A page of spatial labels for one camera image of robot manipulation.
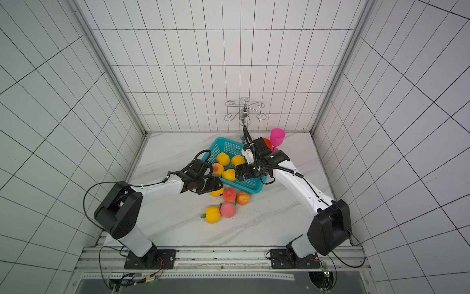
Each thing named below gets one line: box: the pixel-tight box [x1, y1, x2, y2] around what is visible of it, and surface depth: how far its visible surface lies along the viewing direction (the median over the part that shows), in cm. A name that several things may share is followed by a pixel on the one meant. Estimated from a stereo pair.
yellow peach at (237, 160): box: [231, 154, 246, 167], surface depth 101 cm
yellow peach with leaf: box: [216, 151, 231, 167], surface depth 102 cm
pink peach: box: [220, 200, 237, 219], surface depth 83 cm
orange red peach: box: [236, 191, 251, 206], surface depth 87 cm
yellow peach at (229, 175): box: [221, 168, 237, 182], surface depth 94 cm
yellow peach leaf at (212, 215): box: [200, 205, 221, 225], surface depth 81 cm
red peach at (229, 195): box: [222, 187, 237, 203], surface depth 87 cm
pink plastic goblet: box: [269, 128, 286, 152], surface depth 101 cm
